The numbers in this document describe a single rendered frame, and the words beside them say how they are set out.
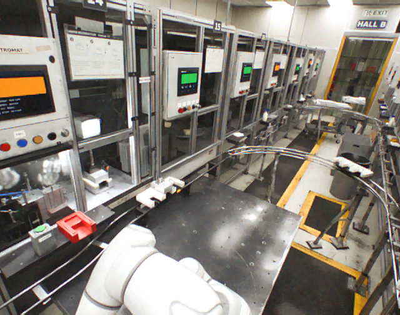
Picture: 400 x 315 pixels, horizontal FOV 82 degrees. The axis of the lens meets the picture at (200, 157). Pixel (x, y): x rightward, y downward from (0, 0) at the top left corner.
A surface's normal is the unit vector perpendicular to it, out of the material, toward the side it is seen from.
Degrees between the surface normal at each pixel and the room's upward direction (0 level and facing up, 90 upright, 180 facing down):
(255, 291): 0
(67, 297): 0
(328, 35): 90
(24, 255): 0
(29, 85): 90
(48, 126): 90
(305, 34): 90
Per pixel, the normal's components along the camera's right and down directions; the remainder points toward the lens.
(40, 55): 0.82, 0.30
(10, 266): 0.07, -0.90
